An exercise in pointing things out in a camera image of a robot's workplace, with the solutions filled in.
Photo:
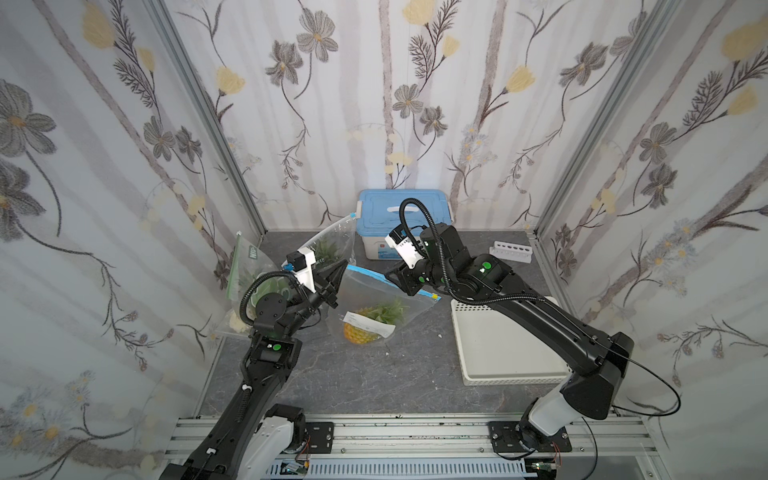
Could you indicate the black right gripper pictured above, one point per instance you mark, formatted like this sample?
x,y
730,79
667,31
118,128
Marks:
x,y
405,278

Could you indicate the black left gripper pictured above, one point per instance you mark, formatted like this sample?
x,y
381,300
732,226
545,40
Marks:
x,y
321,288

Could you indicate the blue-zip clear plastic bag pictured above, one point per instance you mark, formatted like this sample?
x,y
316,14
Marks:
x,y
364,288

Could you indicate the yellow toy pineapple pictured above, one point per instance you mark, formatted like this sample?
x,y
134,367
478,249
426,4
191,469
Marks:
x,y
370,324

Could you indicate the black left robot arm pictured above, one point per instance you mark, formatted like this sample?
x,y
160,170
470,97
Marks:
x,y
254,430

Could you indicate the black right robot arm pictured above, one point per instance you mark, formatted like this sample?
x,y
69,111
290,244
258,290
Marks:
x,y
598,361

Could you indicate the white-zip bag with pineapple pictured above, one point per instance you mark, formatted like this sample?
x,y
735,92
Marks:
x,y
335,242

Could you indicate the green-zip bag with pineapple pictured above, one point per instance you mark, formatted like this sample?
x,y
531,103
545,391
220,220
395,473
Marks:
x,y
248,263

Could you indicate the blue-lidded white storage box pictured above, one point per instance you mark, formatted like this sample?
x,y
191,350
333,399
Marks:
x,y
378,214

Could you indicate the white perforated plastic tray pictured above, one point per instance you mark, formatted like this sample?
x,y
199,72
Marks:
x,y
494,350

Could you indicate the white test tube rack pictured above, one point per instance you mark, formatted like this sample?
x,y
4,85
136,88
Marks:
x,y
512,252

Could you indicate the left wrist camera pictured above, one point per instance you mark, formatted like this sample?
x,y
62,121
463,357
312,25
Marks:
x,y
301,263

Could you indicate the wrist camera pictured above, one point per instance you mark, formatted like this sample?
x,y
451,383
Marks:
x,y
301,263
406,248

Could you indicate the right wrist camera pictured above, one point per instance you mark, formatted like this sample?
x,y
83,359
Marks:
x,y
406,248

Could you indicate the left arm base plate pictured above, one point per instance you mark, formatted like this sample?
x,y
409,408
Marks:
x,y
313,438

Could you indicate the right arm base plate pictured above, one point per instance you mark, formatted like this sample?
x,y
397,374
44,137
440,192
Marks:
x,y
510,437

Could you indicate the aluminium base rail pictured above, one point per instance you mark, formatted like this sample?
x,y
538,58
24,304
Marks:
x,y
451,446

